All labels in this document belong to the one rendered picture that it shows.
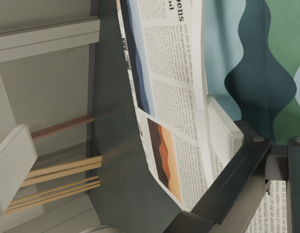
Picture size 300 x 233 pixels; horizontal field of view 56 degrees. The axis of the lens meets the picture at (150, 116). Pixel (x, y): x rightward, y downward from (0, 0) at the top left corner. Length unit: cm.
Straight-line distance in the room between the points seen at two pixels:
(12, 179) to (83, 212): 737
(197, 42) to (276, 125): 7
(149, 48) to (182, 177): 14
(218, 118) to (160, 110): 14
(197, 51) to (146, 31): 12
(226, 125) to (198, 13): 7
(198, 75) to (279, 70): 5
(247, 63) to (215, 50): 3
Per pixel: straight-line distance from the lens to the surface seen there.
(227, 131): 16
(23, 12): 305
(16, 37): 308
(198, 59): 19
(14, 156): 20
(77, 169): 509
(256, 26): 18
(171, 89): 27
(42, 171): 490
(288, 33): 17
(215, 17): 20
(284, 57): 18
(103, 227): 53
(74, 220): 751
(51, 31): 313
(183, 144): 28
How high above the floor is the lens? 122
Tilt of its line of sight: 26 degrees down
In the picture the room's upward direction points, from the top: 110 degrees counter-clockwise
